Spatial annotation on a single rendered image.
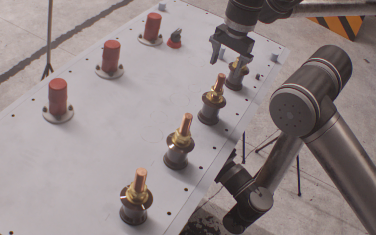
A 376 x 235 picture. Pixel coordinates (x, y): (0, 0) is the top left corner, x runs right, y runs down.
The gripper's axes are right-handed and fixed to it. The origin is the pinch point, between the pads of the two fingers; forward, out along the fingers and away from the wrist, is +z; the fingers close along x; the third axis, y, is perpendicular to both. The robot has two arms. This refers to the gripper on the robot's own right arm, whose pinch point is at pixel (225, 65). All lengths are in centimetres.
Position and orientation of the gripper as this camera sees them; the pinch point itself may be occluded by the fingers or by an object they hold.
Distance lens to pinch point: 139.1
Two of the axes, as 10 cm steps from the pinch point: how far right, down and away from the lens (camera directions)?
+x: 7.9, 5.2, -3.3
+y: -5.8, 4.5, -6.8
